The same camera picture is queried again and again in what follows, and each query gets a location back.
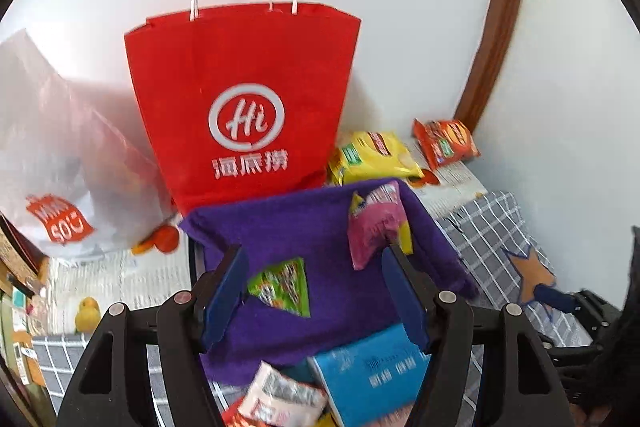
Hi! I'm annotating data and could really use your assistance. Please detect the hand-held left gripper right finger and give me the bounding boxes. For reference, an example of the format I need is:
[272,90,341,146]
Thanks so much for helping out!
[381,243,576,427]

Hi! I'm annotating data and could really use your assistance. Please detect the brown wooden frame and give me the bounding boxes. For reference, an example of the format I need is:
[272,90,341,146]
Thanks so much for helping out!
[454,0,531,135]

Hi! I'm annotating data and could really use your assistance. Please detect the white red snack packet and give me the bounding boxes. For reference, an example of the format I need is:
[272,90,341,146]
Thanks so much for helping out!
[222,361,328,427]

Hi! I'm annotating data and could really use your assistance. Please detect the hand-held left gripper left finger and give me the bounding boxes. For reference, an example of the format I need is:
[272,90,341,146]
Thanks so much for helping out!
[56,244,251,427]

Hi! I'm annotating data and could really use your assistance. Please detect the orange snack packet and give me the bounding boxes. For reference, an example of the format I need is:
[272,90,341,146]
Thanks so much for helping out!
[412,119,481,171]

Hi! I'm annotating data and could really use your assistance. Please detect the yellow snack bag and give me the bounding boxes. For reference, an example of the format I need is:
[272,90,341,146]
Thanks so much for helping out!
[327,131,425,186]

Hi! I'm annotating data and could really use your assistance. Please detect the white fruit-print blanket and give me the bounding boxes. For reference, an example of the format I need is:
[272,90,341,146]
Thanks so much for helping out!
[30,134,488,338]

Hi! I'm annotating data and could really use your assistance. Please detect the purple felt storage box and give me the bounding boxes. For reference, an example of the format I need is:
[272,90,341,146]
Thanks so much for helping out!
[177,178,481,385]

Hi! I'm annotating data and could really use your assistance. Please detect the pink snack packet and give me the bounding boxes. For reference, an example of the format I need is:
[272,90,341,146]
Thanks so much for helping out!
[347,181,408,271]

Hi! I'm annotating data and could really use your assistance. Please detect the red paper bag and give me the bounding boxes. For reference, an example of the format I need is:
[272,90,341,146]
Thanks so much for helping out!
[124,0,362,217]

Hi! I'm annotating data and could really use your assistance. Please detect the yellow slim snack packet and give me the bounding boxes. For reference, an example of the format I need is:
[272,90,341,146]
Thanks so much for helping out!
[397,219,414,255]

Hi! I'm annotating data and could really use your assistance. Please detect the grey checkered blanket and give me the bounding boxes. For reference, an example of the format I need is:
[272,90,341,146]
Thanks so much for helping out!
[30,192,601,427]

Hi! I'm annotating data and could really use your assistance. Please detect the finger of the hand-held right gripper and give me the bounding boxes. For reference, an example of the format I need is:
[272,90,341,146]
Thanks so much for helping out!
[535,284,583,315]

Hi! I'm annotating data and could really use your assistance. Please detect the green snack packet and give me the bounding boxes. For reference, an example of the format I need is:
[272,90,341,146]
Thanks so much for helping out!
[247,257,311,319]

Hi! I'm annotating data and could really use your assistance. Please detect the white plastic shopping bag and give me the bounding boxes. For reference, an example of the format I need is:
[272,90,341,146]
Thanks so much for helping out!
[0,27,173,264]

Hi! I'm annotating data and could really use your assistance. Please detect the blue packet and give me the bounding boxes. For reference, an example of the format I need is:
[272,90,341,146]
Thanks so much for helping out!
[307,324,433,427]

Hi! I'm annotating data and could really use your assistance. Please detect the printed cardboard box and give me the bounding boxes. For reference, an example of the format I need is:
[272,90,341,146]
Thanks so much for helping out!
[0,287,51,400]

